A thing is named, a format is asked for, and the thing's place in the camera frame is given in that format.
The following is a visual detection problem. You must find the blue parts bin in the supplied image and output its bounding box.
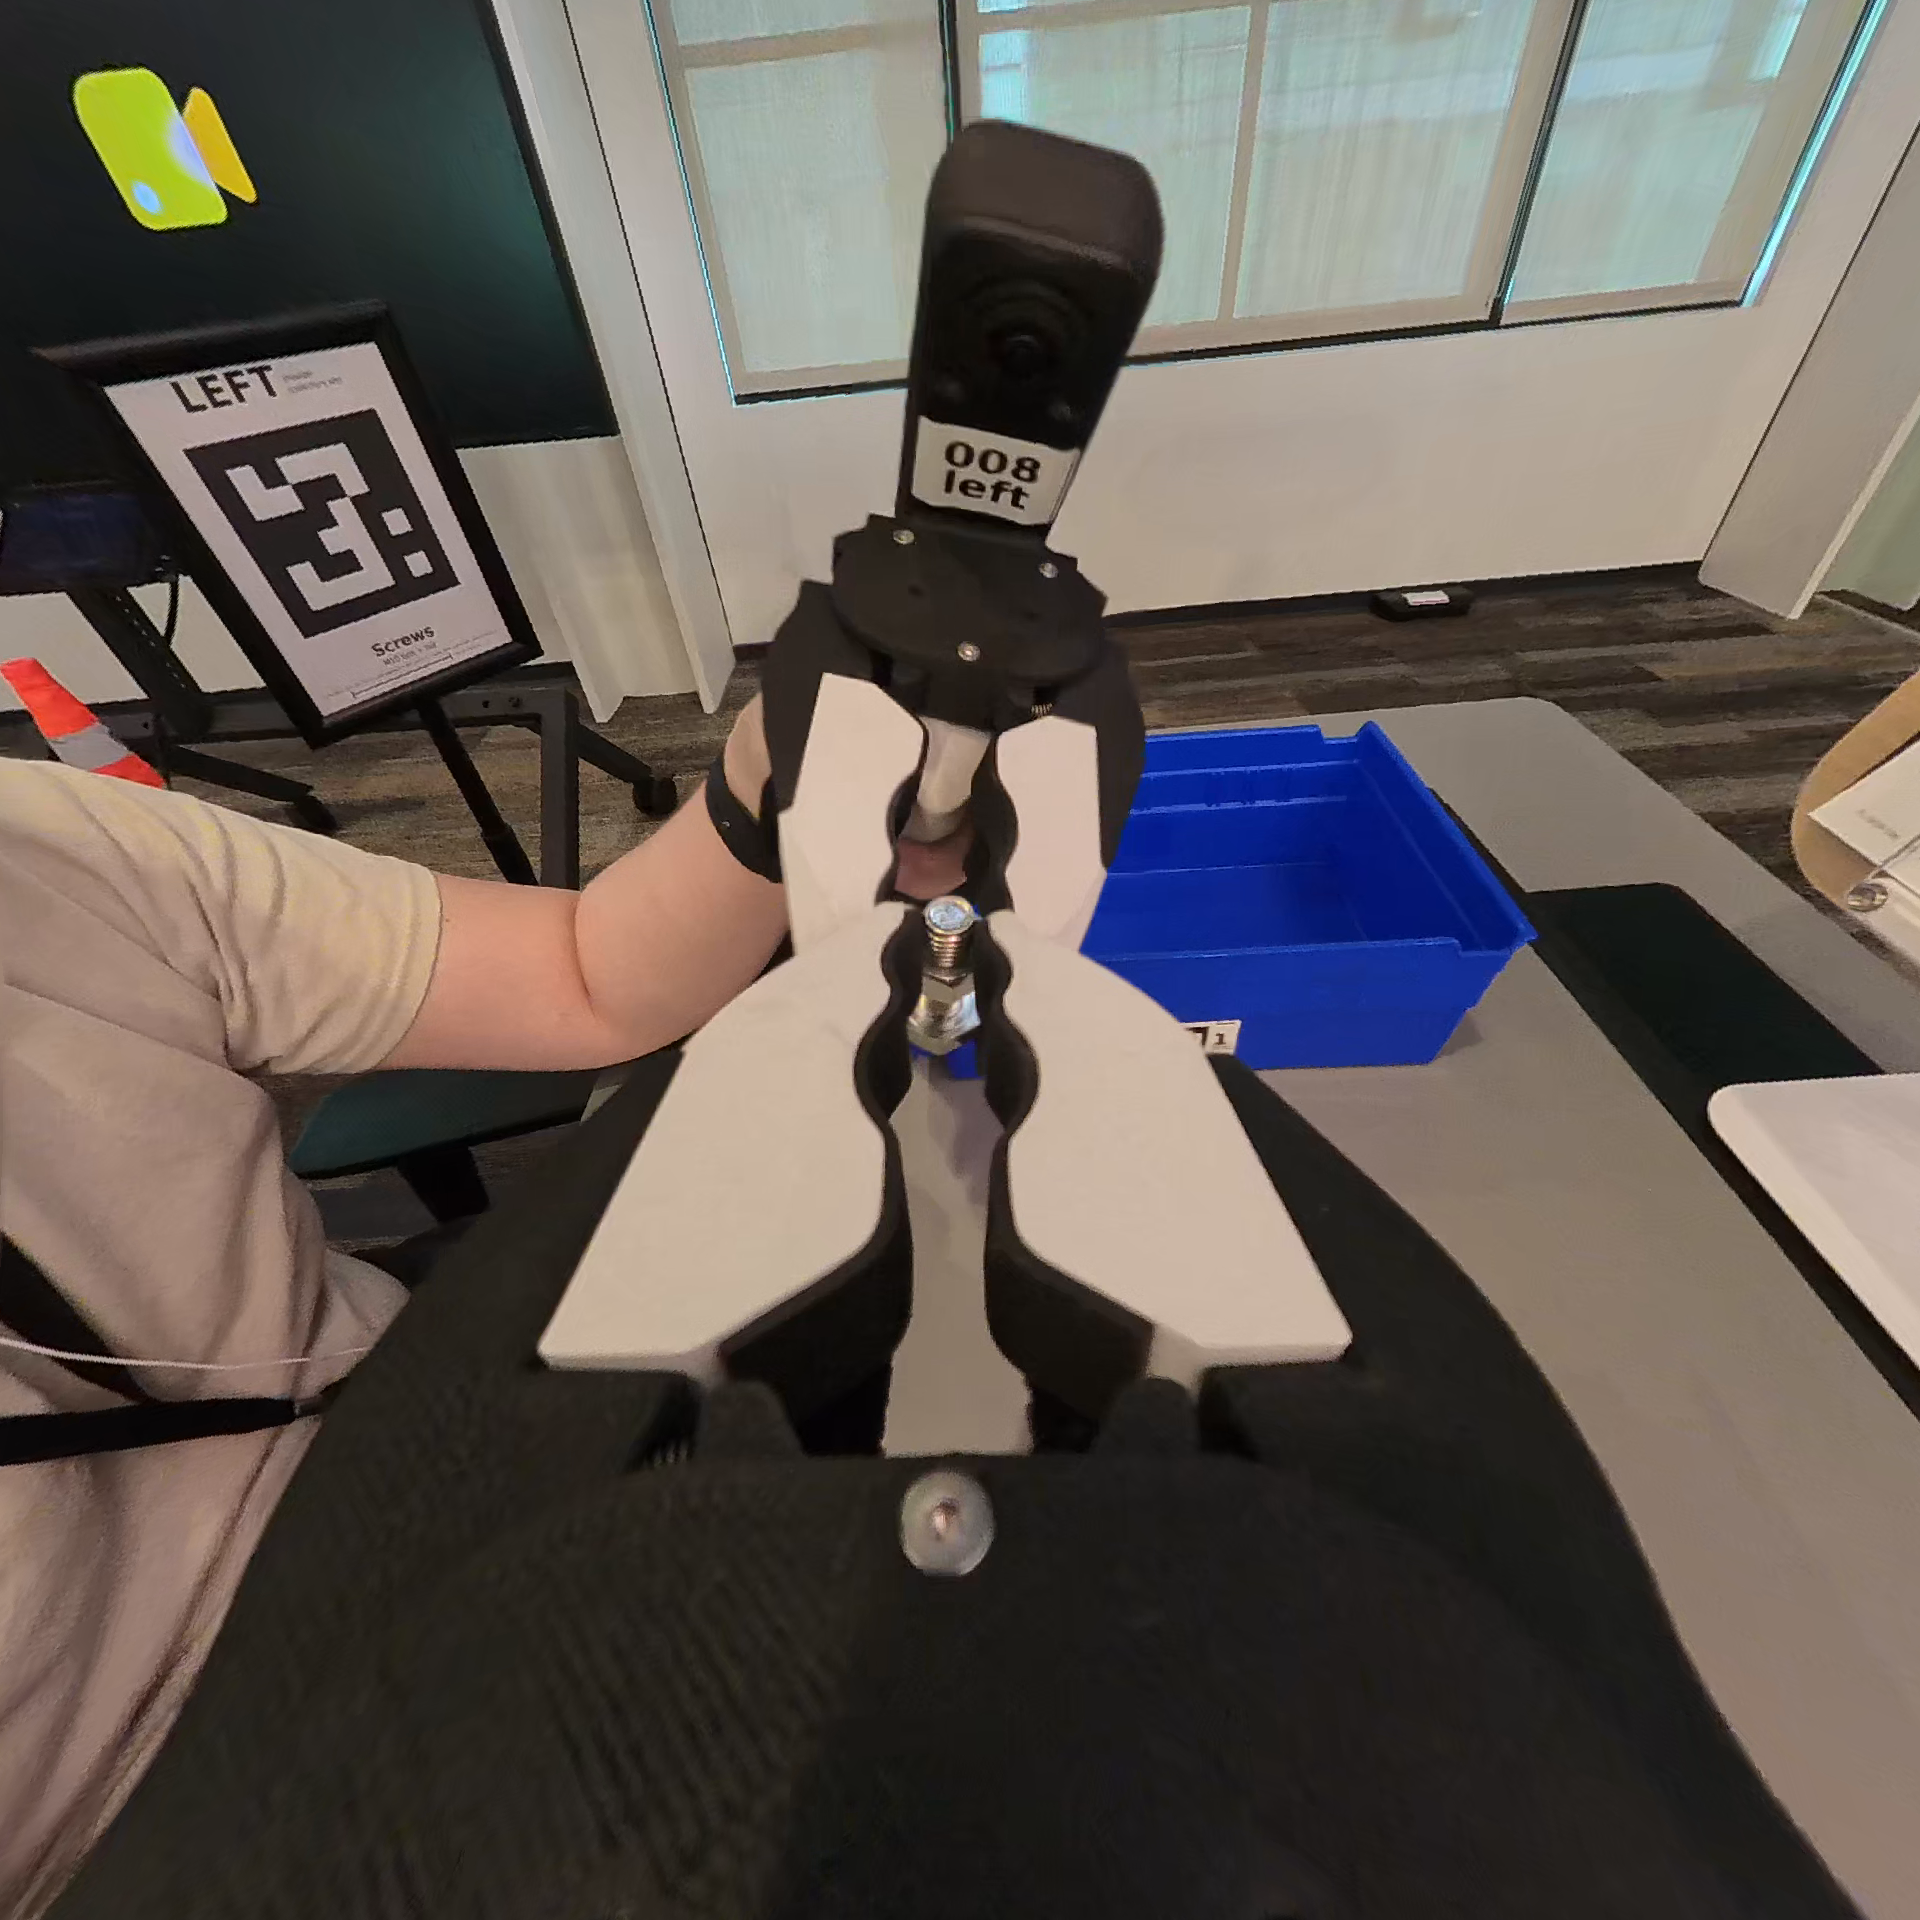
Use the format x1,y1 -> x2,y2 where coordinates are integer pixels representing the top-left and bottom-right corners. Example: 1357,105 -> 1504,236
906,723 -> 1539,1082

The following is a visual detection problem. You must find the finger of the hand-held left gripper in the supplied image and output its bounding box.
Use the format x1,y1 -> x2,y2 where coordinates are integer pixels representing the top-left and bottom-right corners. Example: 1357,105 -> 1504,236
771,669 -> 923,957
980,716 -> 1117,955

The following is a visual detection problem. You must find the framed marker sign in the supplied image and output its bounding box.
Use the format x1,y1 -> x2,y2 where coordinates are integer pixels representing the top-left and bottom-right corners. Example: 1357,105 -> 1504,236
31,300 -> 544,750

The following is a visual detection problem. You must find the person in beige shirt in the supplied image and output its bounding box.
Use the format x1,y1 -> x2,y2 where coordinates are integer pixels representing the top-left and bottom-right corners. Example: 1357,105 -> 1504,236
0,757 -> 448,1915

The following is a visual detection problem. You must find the black shoulder strap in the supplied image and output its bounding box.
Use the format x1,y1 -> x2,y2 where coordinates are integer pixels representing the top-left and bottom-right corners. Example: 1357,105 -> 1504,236
0,1237 -> 343,1473

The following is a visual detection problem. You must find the thin white cable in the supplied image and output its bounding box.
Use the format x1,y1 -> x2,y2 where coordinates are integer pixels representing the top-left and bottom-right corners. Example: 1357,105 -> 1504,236
0,1334 -> 376,1374

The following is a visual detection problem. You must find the black metal cart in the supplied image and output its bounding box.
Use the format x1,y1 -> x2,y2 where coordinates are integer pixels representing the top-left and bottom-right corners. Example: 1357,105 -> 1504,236
44,578 -> 679,891

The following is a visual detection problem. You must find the wooden sheet holder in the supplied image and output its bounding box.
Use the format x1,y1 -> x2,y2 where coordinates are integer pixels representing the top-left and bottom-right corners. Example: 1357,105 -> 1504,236
1792,673 -> 1920,962

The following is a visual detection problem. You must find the person's left hand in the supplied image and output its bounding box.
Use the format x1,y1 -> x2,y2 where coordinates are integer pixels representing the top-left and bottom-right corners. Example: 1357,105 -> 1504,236
729,696 -> 980,906

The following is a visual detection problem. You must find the black table mat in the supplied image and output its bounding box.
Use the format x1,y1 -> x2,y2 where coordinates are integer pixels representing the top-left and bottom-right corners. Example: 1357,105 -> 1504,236
1528,882 -> 1887,1084

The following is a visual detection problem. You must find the dark office chair seat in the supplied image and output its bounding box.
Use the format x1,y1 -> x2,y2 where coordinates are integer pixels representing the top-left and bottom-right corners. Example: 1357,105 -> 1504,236
288,1051 -> 639,1220

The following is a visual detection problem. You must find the dark blue device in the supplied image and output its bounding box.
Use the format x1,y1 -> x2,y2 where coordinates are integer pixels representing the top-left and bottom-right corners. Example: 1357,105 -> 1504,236
0,485 -> 178,599

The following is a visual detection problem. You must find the large black screen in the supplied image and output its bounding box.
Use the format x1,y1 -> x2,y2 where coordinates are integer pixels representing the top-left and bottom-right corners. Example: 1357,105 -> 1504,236
0,0 -> 623,502

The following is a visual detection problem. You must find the black wristband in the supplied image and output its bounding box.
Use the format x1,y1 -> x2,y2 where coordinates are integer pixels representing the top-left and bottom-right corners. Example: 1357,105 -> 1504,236
706,756 -> 786,887

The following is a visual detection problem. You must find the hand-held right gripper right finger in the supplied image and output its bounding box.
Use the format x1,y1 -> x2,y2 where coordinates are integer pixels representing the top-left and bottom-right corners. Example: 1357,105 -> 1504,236
980,909 -> 1355,1442

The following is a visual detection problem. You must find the large paned window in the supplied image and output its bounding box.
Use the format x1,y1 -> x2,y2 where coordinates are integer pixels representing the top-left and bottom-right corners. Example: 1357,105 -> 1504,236
646,0 -> 1894,408

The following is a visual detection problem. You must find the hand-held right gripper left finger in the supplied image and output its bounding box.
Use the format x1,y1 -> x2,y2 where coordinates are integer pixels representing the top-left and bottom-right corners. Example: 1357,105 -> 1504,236
534,906 -> 920,1442

